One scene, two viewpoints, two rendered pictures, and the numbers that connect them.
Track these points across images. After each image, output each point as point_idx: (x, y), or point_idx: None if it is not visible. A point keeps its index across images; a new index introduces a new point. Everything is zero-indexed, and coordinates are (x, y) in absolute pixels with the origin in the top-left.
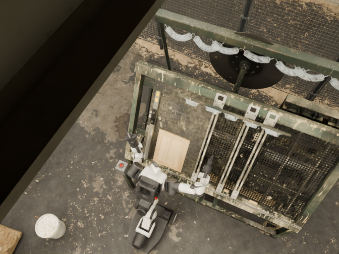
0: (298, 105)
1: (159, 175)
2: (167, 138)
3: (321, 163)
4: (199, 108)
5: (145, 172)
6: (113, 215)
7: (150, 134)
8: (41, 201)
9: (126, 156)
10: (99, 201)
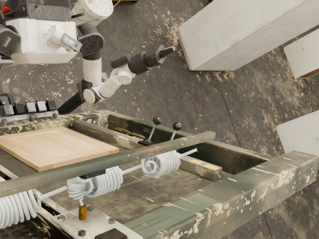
0: None
1: (39, 40)
2: (85, 148)
3: None
4: (111, 213)
5: (70, 32)
6: (28, 73)
7: (119, 134)
8: (122, 45)
9: (104, 110)
10: (64, 81)
